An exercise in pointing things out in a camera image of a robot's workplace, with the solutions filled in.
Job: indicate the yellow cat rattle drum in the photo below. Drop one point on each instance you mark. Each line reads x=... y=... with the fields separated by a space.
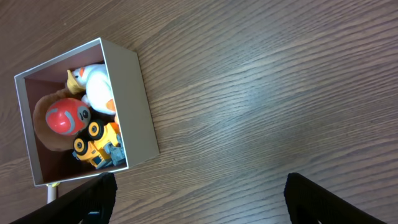
x=52 y=192

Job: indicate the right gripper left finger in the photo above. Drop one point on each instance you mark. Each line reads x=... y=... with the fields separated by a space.
x=91 y=202

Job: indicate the red ball toy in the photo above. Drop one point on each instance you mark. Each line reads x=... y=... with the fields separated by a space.
x=68 y=116

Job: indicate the white plush duck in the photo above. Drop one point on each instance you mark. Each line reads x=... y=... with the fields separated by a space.
x=94 y=81

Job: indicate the brown plush toy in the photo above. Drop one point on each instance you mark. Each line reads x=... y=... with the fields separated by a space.
x=50 y=139

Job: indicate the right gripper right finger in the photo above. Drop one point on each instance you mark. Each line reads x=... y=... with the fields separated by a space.
x=309 y=203

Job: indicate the yellow toy crane truck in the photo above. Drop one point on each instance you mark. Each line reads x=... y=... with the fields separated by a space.
x=100 y=145

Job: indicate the white box pink interior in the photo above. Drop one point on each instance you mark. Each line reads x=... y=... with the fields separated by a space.
x=137 y=129

